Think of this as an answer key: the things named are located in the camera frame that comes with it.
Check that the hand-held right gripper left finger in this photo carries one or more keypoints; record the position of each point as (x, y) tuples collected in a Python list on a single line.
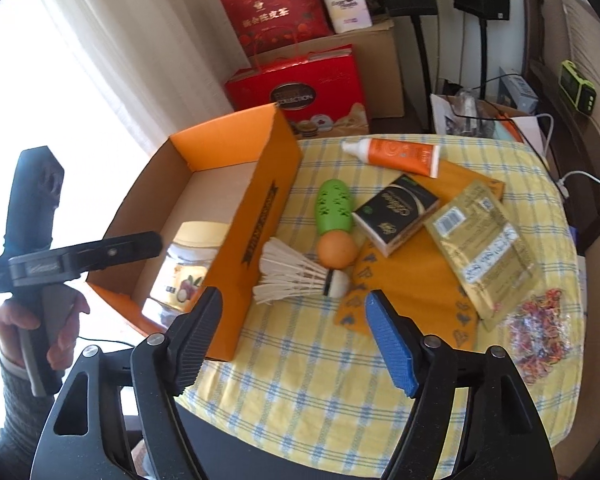
[(200, 342)]

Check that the gold foil packet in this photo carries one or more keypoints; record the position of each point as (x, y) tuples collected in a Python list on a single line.
[(485, 255)]

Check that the beige sofa cushion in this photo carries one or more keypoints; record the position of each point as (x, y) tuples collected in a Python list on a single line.
[(580, 25)]

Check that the white feather shuttlecock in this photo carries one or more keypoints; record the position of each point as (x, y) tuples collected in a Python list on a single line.
[(290, 272)]

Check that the orange sunscreen tube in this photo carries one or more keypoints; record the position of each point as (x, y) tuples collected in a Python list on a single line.
[(395, 154)]

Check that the green handheld device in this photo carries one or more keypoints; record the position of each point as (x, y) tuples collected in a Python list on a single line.
[(577, 87)]

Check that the green paw-print toy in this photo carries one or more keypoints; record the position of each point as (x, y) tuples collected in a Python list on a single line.
[(334, 207)]

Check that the red gift bag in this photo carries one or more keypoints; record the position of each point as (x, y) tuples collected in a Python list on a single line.
[(275, 10)]

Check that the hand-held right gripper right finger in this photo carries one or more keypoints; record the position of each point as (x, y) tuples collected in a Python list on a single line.
[(390, 342)]

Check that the person's left hand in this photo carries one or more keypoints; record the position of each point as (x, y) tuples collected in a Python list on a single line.
[(62, 340)]

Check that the black tissue packet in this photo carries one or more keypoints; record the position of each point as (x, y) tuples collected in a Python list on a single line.
[(392, 215)]

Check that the bag of colourful rubber bands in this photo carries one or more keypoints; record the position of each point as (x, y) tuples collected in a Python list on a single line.
[(540, 335)]

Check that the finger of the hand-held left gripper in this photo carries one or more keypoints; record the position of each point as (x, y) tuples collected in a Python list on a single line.
[(125, 250)]

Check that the person's left forearm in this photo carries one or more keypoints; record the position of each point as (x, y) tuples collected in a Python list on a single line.
[(20, 410)]

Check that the clear jar with yellow lid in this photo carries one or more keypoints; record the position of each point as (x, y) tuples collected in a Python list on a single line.
[(190, 265)]

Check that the orange cardboard box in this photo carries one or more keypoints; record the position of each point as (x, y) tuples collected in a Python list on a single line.
[(260, 200)]

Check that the blue and white box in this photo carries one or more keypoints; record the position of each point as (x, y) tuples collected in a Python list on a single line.
[(520, 90)]

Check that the orange patterned cloth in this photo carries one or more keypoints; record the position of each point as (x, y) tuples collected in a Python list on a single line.
[(420, 280)]

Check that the white open box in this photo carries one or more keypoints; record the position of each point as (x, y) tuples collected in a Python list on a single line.
[(445, 115)]

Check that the white curtain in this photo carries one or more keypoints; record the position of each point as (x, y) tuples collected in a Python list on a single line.
[(145, 60)]

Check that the toilet paper roll pack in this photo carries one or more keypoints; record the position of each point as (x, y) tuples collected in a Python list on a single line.
[(345, 2)]

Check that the clear plastic item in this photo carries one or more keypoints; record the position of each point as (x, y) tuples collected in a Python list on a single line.
[(467, 105)]

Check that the brown cardboard box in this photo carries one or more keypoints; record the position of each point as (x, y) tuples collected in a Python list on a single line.
[(380, 65)]

